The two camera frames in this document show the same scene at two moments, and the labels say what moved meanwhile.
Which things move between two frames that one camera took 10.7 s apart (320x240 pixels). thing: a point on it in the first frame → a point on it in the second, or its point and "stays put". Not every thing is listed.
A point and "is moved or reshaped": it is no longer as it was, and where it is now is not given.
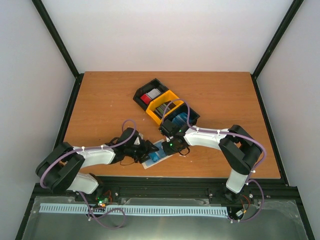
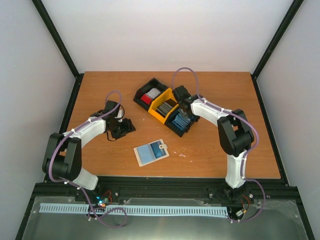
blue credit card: x=154 y=156 is moved or reshaped
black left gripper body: x=137 y=153 → x=120 y=129
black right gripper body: x=172 y=148 → x=187 y=115
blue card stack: x=181 y=118 stays put
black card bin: x=154 y=84 stays put
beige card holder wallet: x=162 y=154 is moved or reshaped
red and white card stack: x=147 y=97 stays put
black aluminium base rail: x=256 y=188 stays put
